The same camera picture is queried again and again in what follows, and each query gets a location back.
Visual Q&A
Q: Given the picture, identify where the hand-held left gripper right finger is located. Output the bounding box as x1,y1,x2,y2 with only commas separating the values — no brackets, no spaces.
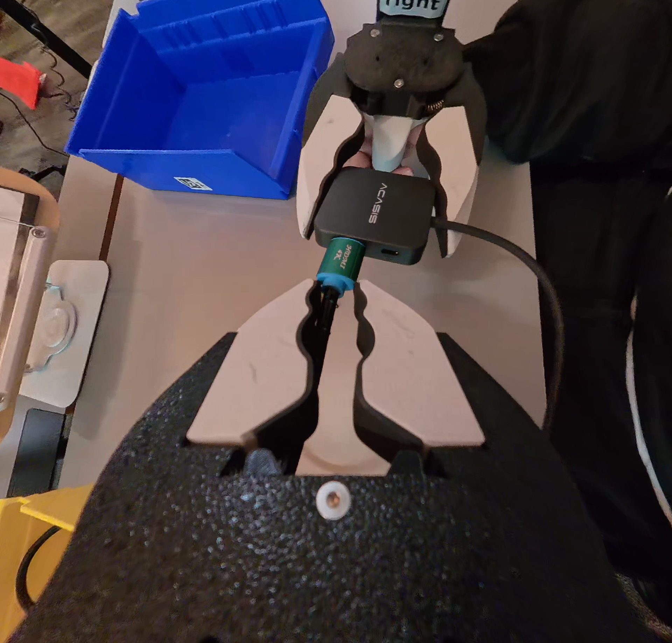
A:
353,279,485,462

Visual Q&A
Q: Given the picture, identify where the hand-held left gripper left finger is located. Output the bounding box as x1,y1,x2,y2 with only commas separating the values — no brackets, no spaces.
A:
186,278,321,462

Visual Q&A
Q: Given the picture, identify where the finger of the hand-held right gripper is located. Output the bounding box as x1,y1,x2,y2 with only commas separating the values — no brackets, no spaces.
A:
419,50,490,259
295,58,368,241

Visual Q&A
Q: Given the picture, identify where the black hub with smooth cable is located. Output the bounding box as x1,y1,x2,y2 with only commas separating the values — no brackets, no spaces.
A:
314,168,567,431

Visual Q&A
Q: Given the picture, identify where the braided cable with green plugs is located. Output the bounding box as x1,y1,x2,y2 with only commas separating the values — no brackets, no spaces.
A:
314,236,367,339

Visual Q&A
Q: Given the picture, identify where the yellow plastic bin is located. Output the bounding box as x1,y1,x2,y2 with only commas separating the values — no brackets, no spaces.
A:
0,483,95,628

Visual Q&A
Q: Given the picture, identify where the person's right forearm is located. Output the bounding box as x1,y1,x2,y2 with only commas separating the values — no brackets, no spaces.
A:
462,0,672,167

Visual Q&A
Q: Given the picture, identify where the grey desk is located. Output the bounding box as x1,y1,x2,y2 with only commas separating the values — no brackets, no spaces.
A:
58,0,547,489
16,155,124,489

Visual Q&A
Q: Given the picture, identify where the person's right hand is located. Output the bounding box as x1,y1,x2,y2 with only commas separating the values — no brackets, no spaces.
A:
351,126,423,178

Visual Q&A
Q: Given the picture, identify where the large blue plastic bin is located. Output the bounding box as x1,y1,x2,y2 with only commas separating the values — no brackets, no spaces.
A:
64,0,336,200

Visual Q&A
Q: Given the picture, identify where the person's black hoodie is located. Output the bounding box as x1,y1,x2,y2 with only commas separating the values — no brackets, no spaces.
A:
530,155,672,643

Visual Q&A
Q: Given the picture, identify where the wooden sign board with papers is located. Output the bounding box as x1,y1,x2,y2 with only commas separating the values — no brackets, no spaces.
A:
0,168,61,439

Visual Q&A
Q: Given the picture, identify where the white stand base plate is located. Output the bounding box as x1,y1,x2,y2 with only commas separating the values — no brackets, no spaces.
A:
21,260,110,409

